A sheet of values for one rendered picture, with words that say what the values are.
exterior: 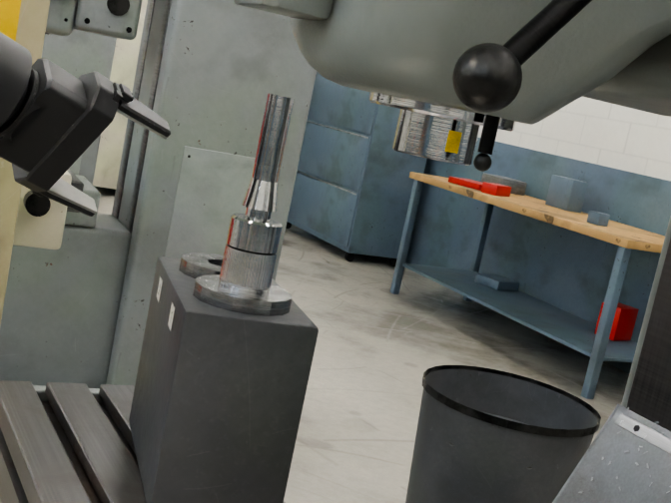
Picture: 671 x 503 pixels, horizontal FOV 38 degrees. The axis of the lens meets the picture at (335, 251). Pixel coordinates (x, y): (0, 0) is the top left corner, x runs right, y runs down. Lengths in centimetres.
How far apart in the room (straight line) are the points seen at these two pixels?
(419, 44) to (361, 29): 3
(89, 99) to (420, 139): 38
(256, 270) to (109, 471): 24
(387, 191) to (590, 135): 192
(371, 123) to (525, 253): 168
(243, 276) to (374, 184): 702
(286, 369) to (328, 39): 41
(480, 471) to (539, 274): 457
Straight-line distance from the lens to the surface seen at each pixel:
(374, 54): 50
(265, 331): 84
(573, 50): 52
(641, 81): 61
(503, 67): 42
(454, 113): 53
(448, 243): 787
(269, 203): 87
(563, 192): 639
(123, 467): 98
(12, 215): 227
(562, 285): 677
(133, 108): 88
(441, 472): 252
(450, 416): 247
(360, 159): 788
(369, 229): 793
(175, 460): 87
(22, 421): 106
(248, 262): 87
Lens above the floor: 130
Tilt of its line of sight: 9 degrees down
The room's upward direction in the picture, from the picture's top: 12 degrees clockwise
